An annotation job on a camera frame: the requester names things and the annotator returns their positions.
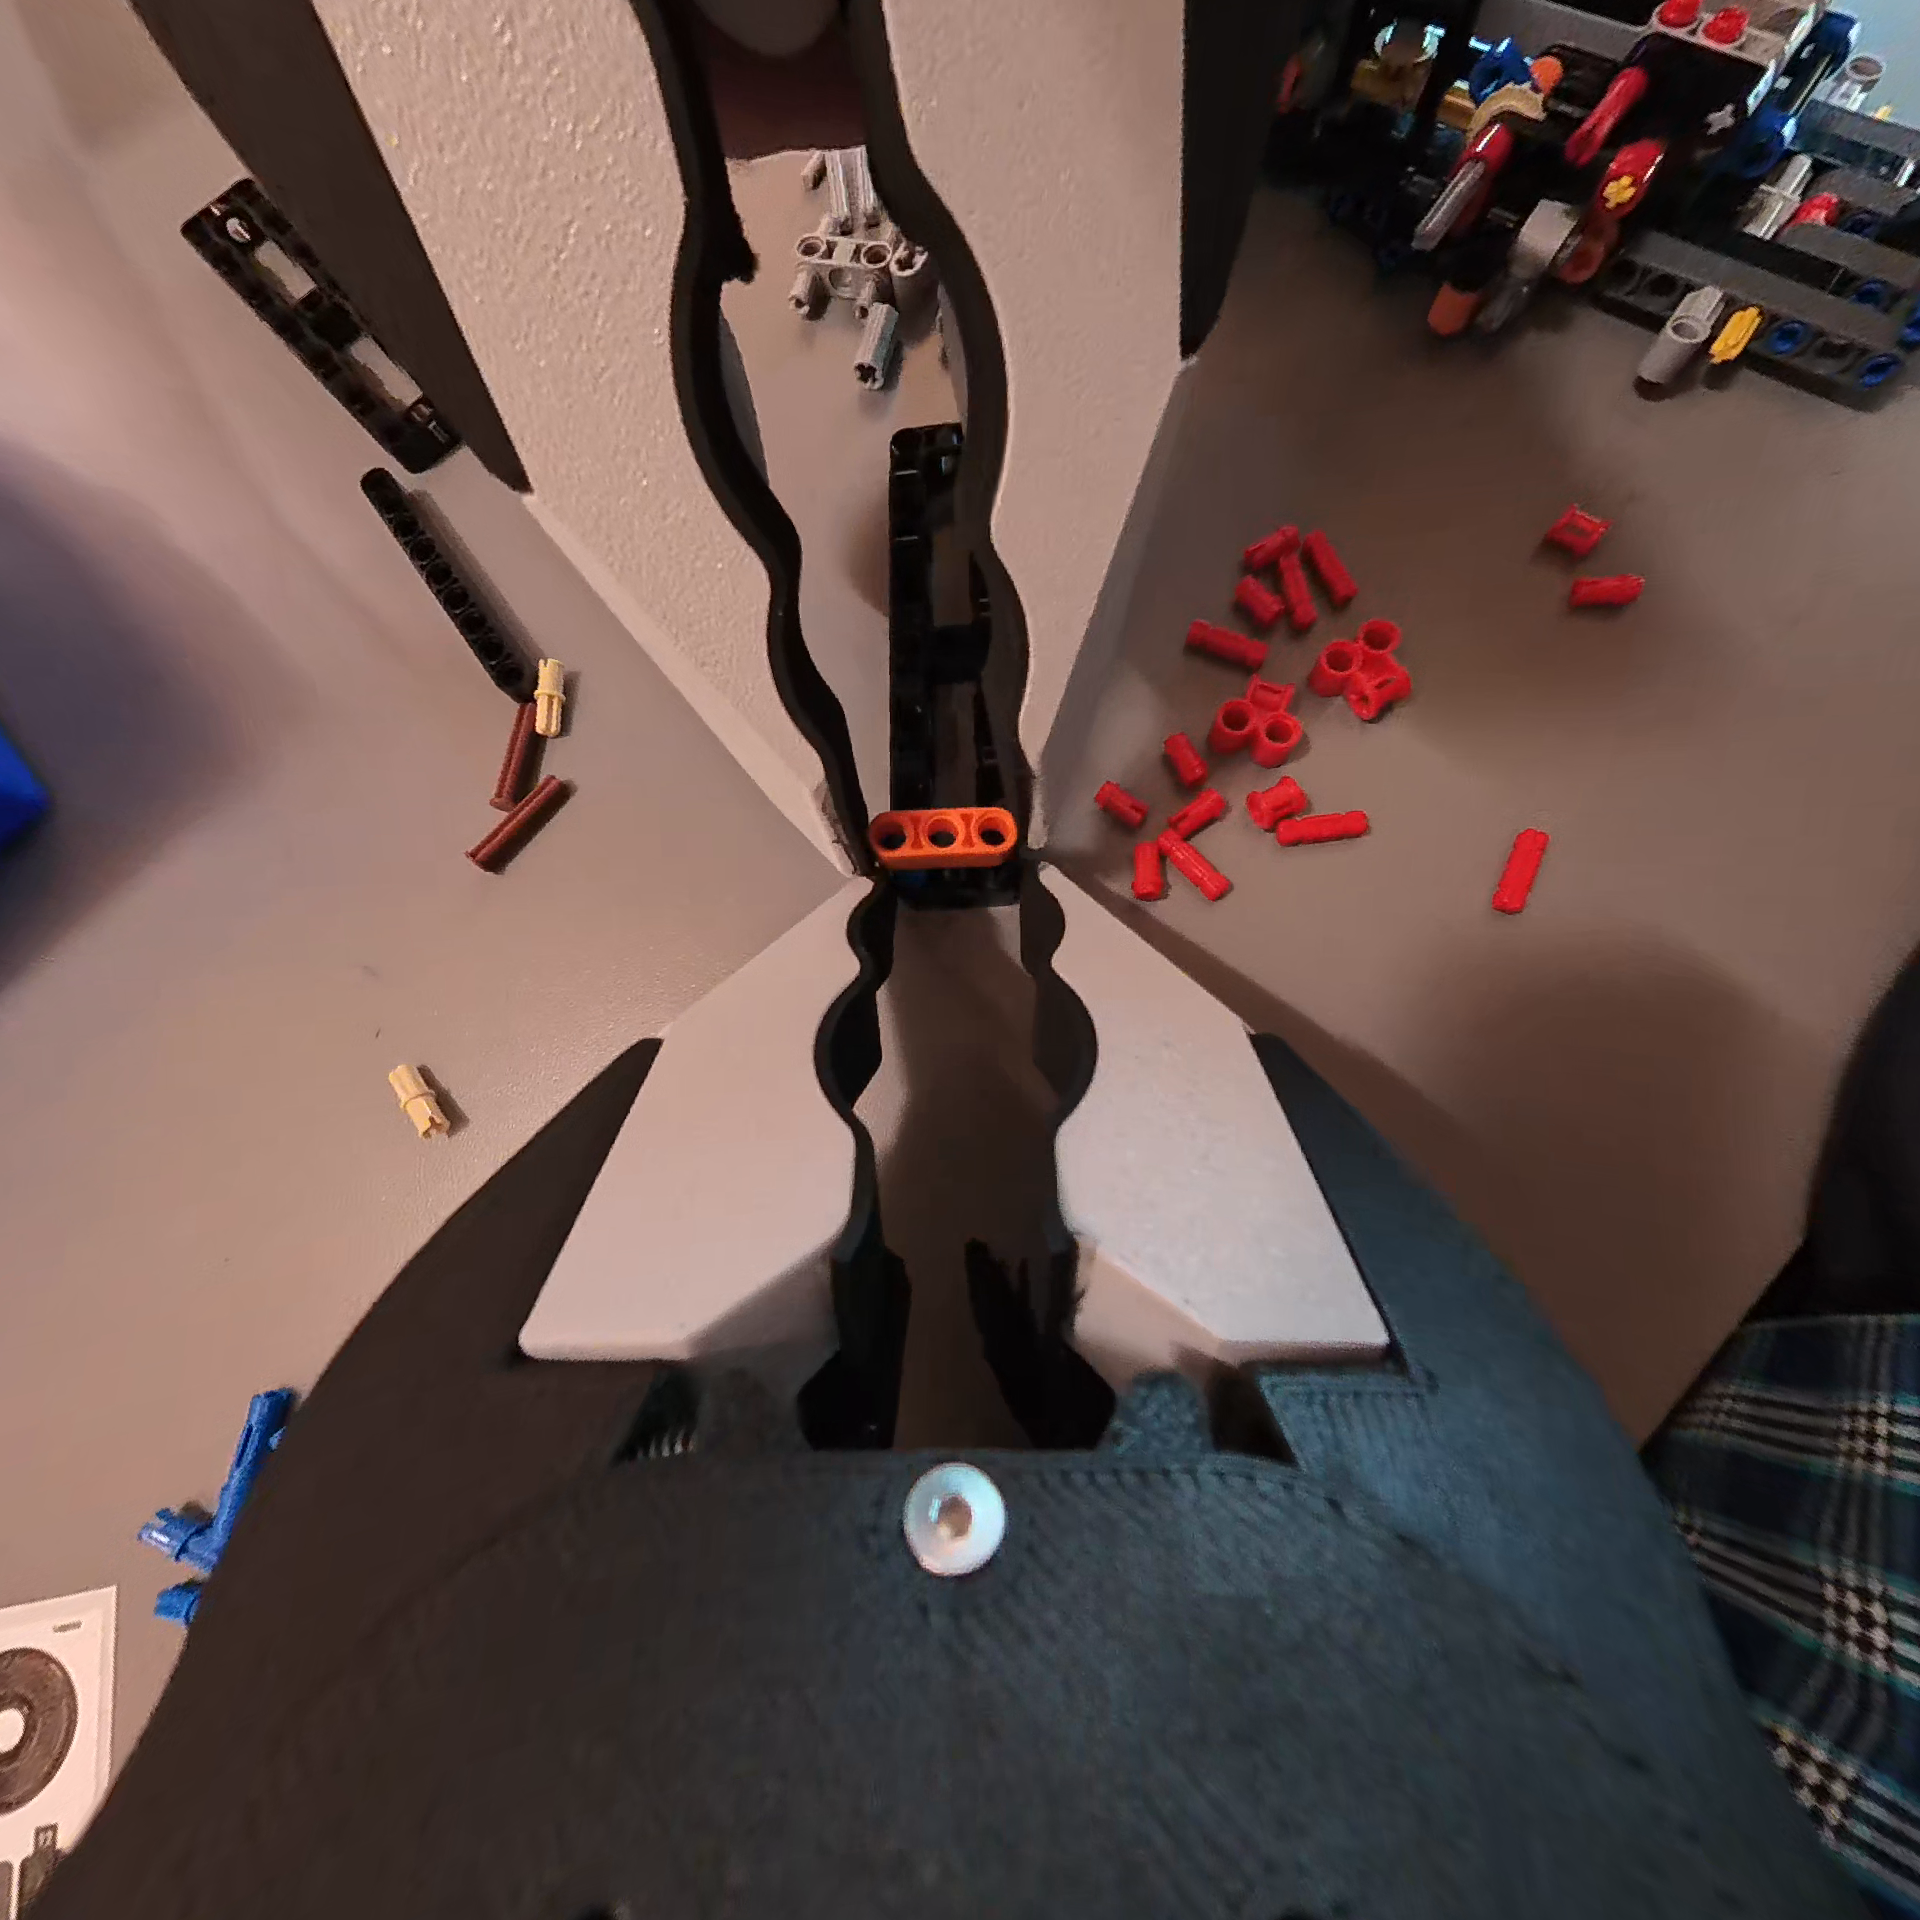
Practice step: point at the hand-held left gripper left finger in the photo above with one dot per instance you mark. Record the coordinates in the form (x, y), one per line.
(706, 1187)

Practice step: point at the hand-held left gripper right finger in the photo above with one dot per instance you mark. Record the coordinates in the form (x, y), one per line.
(1213, 1187)

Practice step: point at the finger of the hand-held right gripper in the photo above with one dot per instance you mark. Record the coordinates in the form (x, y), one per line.
(1082, 298)
(571, 344)

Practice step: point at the black long lego frame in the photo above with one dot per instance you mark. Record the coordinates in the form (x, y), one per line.
(931, 599)

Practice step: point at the orange three-hole lego beam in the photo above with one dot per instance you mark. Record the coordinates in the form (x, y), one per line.
(923, 861)

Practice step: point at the grey lego axle connector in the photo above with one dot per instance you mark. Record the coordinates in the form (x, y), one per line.
(877, 344)

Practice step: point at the black long lego beam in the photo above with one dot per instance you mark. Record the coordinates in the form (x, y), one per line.
(450, 585)

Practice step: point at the grey lego pin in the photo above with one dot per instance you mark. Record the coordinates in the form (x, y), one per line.
(840, 174)

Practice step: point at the tan lego pin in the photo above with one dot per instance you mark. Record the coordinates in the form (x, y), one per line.
(553, 700)
(419, 1103)

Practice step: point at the pile of red lego pieces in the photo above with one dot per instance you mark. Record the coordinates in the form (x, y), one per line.
(1230, 647)

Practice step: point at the brown lego axle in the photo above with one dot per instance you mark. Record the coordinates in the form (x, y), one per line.
(517, 758)
(517, 824)

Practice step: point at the blue lego pieces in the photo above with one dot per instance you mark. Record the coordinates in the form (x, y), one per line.
(241, 1475)

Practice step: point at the colourful lego model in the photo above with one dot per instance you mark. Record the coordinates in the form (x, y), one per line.
(1622, 152)

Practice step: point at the dark cloth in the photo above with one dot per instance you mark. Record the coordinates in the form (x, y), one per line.
(1870, 1170)

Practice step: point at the blue plastic box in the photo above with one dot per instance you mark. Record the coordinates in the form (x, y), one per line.
(21, 798)

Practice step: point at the person's blue plaid clothing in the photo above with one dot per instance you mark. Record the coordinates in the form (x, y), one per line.
(1799, 1502)

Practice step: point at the printed paper sheet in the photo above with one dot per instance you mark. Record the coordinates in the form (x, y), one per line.
(88, 1627)

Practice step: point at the black rectangular lego frame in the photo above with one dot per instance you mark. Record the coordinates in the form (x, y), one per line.
(255, 271)

